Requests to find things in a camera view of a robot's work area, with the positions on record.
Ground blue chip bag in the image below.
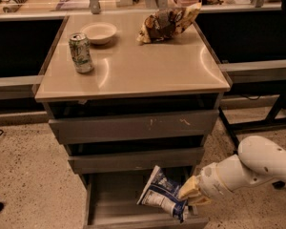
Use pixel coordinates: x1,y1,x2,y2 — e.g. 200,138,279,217
137,166,187,223

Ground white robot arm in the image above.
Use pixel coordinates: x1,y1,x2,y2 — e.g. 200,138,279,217
178,135,286,206

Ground green white soda can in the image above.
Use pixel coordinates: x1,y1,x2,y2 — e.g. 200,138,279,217
69,32,93,73

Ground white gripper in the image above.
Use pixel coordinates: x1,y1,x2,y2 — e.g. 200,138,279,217
178,162,233,206

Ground top grey drawer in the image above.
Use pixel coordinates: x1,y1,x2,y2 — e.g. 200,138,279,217
49,110,218,144

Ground brown patterned chip bag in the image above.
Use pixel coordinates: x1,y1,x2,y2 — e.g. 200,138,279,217
137,3,202,44

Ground bottom grey drawer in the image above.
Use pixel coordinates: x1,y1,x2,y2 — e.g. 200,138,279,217
83,170,209,229

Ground grey drawer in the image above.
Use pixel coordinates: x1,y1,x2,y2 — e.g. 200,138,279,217
69,147,204,174
83,170,209,229
49,110,218,144

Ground white bowl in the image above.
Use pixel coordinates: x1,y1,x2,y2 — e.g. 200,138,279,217
81,22,117,45

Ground black desk leg frame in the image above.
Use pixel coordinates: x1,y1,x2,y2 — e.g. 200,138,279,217
219,80,286,154

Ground grey drawer cabinet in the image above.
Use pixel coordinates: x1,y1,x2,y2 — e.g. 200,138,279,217
34,12,232,229

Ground middle grey drawer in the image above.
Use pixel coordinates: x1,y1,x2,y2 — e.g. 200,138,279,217
69,147,204,174

